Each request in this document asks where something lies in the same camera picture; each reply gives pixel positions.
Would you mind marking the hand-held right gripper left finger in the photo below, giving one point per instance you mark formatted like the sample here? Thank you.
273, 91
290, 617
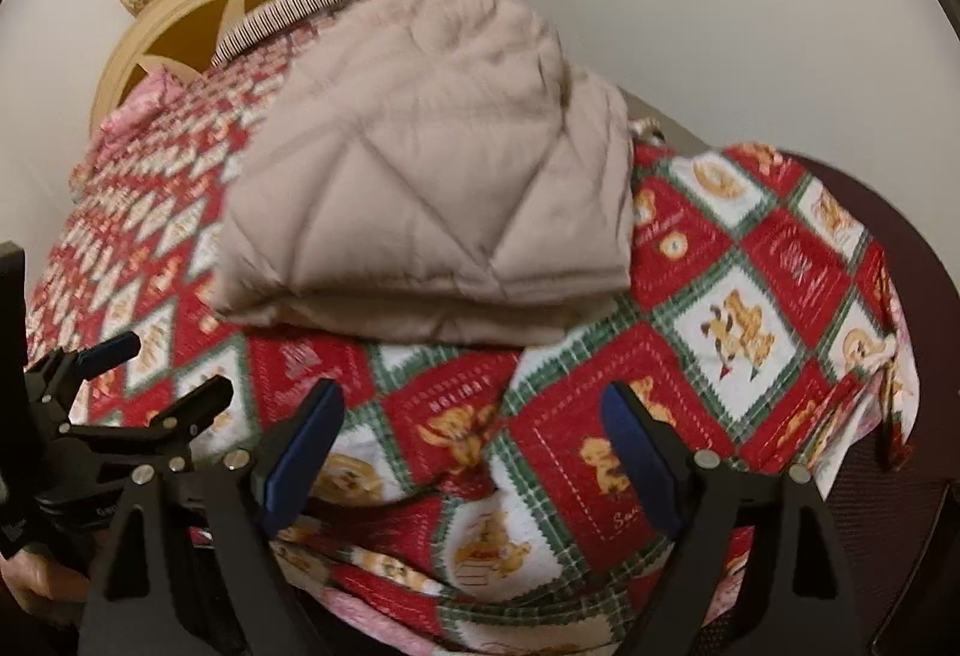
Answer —
300, 468

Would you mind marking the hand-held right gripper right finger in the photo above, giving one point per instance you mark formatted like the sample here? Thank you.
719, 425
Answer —
645, 461

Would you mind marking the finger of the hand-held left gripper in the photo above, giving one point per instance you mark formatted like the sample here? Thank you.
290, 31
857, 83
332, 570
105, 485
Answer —
105, 352
199, 405

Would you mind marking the beige quilted puffer jacket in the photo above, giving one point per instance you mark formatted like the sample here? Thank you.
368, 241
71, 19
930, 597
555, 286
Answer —
435, 176

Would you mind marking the person's left hand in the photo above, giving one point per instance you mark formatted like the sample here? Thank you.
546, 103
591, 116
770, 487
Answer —
41, 585

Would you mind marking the red bear print bedsheet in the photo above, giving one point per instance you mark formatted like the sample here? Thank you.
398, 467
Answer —
720, 296

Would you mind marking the pink floral quilt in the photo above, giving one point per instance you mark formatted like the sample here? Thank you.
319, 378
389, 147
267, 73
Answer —
139, 101

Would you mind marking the cream wooden headboard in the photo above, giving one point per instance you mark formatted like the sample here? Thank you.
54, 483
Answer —
150, 26

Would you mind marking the striped pillow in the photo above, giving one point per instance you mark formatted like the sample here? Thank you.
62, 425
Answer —
285, 15

